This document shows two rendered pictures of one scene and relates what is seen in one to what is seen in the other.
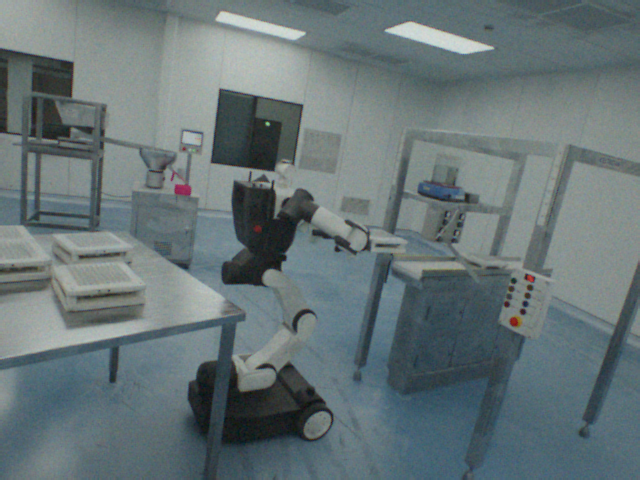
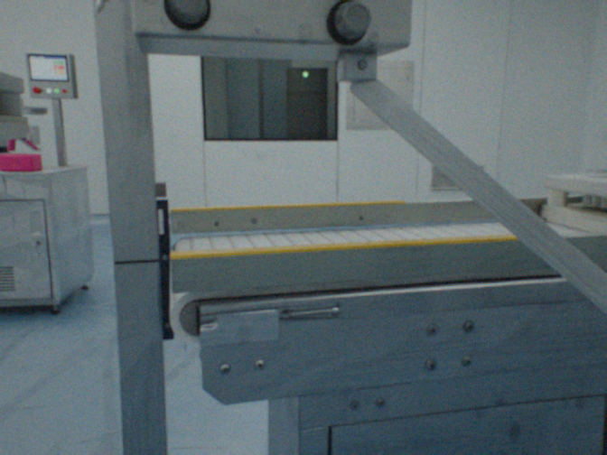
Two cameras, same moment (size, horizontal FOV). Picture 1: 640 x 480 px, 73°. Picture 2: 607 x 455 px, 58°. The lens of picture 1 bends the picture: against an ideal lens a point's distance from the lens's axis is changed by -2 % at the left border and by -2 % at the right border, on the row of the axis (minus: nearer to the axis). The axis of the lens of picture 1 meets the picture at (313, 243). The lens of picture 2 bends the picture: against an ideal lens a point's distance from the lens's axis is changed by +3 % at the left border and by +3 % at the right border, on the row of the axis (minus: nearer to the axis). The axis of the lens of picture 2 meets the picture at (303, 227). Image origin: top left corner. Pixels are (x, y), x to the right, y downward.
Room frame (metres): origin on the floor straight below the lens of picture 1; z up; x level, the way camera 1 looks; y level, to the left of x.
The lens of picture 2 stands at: (2.05, -0.90, 1.00)
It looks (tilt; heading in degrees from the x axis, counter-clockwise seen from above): 11 degrees down; 18
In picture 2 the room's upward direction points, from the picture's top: straight up
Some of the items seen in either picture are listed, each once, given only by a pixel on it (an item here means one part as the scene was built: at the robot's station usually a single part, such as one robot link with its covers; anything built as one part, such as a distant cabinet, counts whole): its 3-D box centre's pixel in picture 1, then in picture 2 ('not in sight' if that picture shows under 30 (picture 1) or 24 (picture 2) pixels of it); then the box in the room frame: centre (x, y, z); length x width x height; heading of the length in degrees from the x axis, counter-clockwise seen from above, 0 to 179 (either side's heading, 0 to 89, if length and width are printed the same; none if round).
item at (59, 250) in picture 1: (92, 253); not in sight; (1.76, 0.93, 0.88); 0.24 x 0.24 x 0.02; 49
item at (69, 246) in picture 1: (92, 242); not in sight; (1.76, 0.93, 0.93); 0.25 x 0.24 x 0.02; 49
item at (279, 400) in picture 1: (254, 385); not in sight; (2.09, 0.18, 0.19); 0.64 x 0.52 x 0.33; 122
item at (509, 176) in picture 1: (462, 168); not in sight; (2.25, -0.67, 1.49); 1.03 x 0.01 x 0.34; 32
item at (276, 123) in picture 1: (257, 133); (270, 82); (7.30, 1.20, 1.43); 1.38 x 0.01 x 1.16; 112
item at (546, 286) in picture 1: (526, 302); not in sight; (1.78, -0.94, 0.99); 0.17 x 0.06 x 0.26; 32
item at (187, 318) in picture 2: not in sight; (192, 279); (2.57, -0.59, 0.82); 0.27 x 0.03 x 0.03; 32
